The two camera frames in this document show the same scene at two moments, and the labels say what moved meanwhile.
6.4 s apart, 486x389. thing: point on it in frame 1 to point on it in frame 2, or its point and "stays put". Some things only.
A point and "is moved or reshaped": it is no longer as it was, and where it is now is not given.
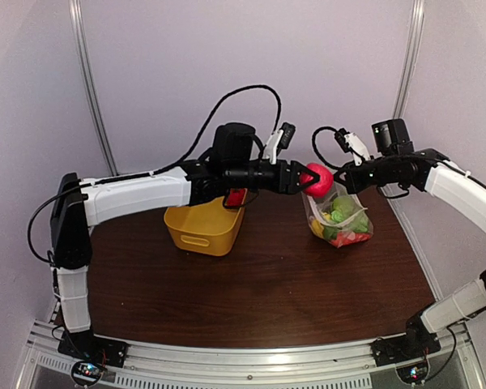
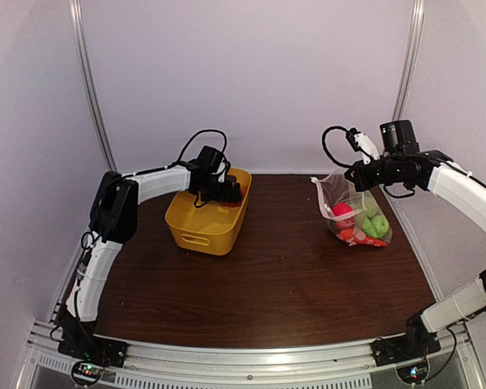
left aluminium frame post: (75, 16) stays put
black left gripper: (289, 185) to (225, 196)
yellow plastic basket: (209, 228) stays put
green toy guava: (360, 223) to (370, 207)
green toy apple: (343, 207) to (377, 226)
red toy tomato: (236, 196) stays put
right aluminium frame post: (417, 20) stays put
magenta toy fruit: (321, 187) to (343, 215)
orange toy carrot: (344, 239) is moved or reshaped
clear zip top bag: (338, 217) is moved or reshaped
